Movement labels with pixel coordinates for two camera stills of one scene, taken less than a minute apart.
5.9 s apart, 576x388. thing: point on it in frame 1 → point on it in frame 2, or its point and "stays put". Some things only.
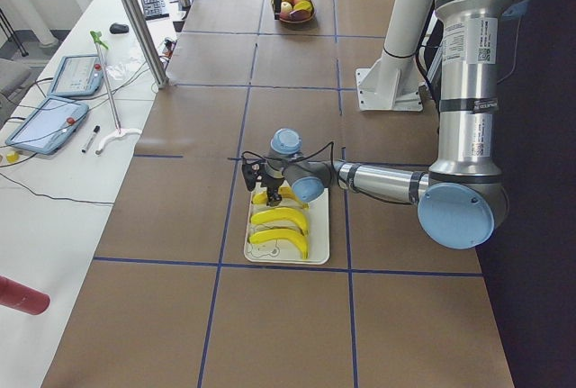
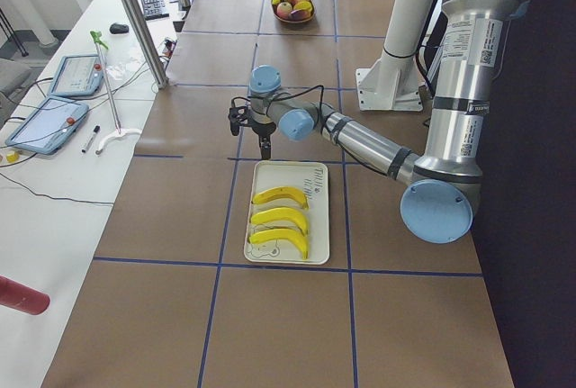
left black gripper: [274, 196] → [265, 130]
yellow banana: [261, 197] stays put
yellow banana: [273, 234] stays put
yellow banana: [281, 213] stays put
